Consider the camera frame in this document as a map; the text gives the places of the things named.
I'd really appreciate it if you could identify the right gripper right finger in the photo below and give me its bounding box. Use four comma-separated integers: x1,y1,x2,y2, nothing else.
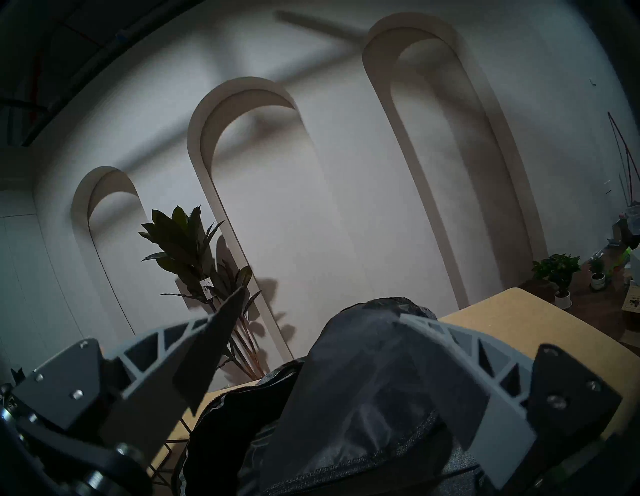
395,314,623,491

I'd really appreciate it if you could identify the tiny plant in white pot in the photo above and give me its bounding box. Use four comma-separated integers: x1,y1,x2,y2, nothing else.
587,256,608,291

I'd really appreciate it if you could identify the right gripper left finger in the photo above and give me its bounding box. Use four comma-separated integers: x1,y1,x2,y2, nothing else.
12,286,248,466

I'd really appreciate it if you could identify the grey and black backpack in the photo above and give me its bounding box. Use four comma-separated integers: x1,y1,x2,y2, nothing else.
172,296,501,496

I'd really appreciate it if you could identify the tall dark leafy plant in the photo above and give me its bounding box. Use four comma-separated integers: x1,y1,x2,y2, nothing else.
139,205,268,381

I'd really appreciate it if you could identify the bushy green potted plant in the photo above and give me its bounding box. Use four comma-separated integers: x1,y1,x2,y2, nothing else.
531,253,582,310

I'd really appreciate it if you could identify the black wire book stand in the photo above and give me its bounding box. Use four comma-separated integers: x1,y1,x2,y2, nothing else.
150,419,194,488

